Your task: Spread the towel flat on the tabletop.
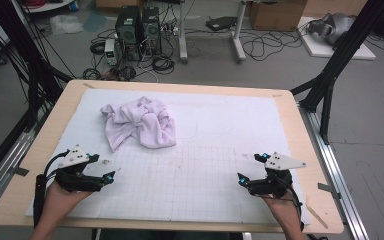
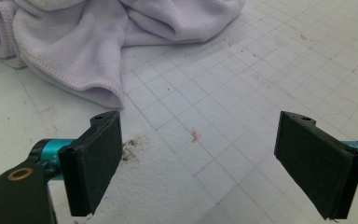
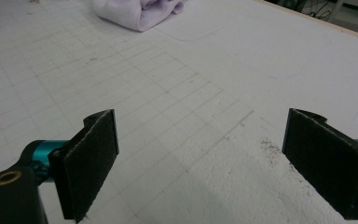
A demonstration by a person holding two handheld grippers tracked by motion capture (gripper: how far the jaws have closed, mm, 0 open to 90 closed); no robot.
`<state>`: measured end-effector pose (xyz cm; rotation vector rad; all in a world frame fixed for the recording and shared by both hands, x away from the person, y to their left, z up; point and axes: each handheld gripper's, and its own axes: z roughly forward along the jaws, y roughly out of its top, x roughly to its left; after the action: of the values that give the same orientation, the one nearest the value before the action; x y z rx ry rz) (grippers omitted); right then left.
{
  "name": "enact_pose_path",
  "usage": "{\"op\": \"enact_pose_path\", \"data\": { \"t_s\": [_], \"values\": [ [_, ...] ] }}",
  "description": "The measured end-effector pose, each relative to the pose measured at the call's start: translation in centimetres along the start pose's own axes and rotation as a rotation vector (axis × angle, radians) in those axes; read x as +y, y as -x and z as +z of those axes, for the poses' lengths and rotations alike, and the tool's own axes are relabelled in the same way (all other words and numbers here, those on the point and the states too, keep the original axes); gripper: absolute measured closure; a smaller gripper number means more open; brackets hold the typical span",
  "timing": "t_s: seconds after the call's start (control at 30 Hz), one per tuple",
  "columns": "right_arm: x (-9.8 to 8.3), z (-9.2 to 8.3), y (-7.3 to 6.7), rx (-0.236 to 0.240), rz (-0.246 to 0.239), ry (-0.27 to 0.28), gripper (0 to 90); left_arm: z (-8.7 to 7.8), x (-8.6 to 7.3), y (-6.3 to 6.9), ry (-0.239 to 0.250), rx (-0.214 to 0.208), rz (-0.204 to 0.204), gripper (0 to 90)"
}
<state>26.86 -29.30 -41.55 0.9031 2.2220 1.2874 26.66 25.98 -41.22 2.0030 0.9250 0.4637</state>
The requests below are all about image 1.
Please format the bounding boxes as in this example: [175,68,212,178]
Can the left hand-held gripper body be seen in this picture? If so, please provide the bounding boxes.
[54,144,105,193]

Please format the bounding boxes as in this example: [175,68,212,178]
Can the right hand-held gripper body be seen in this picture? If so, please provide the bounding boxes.
[246,152,307,199]

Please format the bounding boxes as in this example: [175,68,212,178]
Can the pink towel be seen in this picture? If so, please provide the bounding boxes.
[99,96,178,153]

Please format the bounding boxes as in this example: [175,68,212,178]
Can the person's left hand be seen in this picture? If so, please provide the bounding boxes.
[43,181,93,223]

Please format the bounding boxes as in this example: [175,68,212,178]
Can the person's right hand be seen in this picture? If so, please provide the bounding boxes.
[261,194,303,228]

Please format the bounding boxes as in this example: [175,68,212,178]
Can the black tape piece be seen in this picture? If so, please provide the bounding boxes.
[11,166,31,177]

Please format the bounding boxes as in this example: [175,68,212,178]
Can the thin wooden strip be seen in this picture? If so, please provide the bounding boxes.
[305,203,330,230]

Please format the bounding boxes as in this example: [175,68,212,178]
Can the white foam mat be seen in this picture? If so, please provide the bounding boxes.
[24,88,312,226]

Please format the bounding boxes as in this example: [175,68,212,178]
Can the grey tape piece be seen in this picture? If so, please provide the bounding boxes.
[317,182,342,201]

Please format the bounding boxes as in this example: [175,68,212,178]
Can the white power supply unit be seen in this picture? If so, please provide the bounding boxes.
[104,38,118,66]

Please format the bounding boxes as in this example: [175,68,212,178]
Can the white floor board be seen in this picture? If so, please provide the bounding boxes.
[296,16,377,61]

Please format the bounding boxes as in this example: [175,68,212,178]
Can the white desk leg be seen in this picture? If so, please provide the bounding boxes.
[178,0,190,64]
[231,0,248,64]

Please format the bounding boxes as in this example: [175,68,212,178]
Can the large black computer tower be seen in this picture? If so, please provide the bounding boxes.
[114,5,143,62]

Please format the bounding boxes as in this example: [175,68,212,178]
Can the clear plastic bag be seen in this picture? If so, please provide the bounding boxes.
[49,14,85,36]

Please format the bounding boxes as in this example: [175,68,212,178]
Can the slim black computer tower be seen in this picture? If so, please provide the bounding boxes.
[141,6,163,56]

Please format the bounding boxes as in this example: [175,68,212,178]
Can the black flat device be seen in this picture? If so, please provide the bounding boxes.
[205,15,238,32]

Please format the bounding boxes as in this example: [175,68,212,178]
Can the brown cardboard box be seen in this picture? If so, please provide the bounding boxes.
[249,0,308,32]

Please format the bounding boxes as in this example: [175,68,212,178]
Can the grey headset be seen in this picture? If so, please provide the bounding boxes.
[307,12,356,46]

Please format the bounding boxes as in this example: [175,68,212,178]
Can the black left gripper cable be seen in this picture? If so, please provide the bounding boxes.
[33,149,71,229]

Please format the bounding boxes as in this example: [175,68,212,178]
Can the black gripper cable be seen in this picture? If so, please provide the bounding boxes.
[33,149,71,229]
[274,176,305,232]

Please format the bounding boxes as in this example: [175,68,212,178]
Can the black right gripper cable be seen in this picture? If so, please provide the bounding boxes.
[274,176,305,232]

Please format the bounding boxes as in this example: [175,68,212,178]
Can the aluminium rail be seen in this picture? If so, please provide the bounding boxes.
[299,105,371,240]
[0,129,38,219]

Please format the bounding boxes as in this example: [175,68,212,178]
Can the black metal frame stand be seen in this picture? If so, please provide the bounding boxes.
[289,0,384,146]
[0,0,75,132]

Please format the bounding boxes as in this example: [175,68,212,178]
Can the tangled black floor cables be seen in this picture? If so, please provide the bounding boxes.
[239,29,302,63]

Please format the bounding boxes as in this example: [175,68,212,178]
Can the coiled black cable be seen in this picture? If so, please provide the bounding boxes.
[151,54,176,76]

